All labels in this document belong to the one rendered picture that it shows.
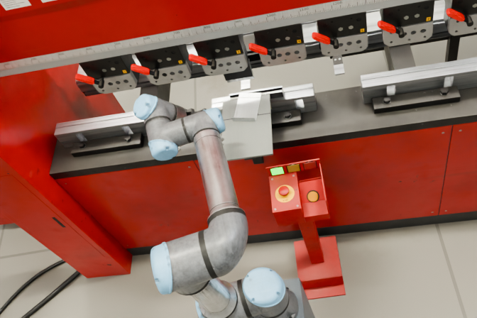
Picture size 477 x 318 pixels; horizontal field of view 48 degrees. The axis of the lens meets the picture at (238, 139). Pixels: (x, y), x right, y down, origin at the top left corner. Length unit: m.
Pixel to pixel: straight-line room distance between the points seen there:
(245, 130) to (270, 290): 0.59
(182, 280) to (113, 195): 1.17
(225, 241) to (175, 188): 1.08
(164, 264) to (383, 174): 1.25
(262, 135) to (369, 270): 1.06
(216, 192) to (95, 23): 0.71
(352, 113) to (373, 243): 0.89
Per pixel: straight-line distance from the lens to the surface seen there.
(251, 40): 2.13
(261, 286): 1.62
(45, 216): 2.41
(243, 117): 1.90
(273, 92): 1.97
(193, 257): 1.24
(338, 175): 2.23
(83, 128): 2.21
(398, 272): 2.67
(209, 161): 1.38
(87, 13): 1.72
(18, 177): 2.15
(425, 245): 2.72
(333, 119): 2.02
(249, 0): 1.63
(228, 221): 1.26
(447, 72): 2.02
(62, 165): 2.28
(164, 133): 1.48
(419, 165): 2.25
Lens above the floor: 2.50
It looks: 53 degrees down
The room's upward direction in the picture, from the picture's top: 22 degrees counter-clockwise
